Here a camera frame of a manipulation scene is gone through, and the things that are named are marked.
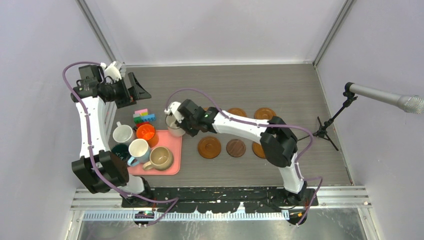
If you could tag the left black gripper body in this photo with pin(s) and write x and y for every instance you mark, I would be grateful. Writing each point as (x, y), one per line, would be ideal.
(117, 91)

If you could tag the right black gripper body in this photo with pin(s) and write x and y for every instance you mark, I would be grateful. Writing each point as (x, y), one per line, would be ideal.
(189, 125)

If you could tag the pink plastic tray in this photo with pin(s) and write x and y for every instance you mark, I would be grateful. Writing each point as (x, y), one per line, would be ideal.
(174, 144)

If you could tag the brown coaster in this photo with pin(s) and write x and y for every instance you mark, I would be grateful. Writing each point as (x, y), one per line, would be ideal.
(264, 113)
(258, 150)
(237, 111)
(209, 147)

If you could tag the dark walnut coaster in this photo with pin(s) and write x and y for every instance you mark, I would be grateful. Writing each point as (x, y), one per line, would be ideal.
(236, 148)

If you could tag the grey cup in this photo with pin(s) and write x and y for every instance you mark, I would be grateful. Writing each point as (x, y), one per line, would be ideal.
(173, 128)

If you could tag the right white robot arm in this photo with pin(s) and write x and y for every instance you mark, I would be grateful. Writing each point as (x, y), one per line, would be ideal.
(277, 140)

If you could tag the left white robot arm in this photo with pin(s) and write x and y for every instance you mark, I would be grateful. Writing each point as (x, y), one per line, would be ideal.
(98, 168)

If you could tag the orange cup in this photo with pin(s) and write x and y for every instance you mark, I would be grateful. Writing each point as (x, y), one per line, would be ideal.
(148, 133)

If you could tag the colourful toy brick stack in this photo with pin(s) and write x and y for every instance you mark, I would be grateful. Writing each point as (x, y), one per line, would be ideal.
(143, 117)

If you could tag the beige mug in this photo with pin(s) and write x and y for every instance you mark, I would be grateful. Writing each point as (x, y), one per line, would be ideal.
(160, 159)

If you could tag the dark green mug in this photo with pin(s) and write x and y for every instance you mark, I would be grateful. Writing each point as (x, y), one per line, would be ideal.
(122, 152)

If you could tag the black microphone tripod stand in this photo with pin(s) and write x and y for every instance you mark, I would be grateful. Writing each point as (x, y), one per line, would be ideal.
(322, 131)

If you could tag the grey microphone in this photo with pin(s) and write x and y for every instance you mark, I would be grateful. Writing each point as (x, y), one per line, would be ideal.
(408, 103)

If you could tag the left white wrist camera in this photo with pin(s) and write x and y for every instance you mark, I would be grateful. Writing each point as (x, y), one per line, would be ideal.
(115, 70)

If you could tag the white mug blue handle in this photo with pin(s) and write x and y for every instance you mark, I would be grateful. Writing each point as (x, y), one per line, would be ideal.
(139, 151)

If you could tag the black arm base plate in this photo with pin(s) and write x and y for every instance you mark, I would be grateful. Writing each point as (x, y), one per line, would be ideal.
(219, 200)

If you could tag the aluminium frame rail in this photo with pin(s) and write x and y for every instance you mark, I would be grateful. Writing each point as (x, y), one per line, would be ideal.
(107, 207)

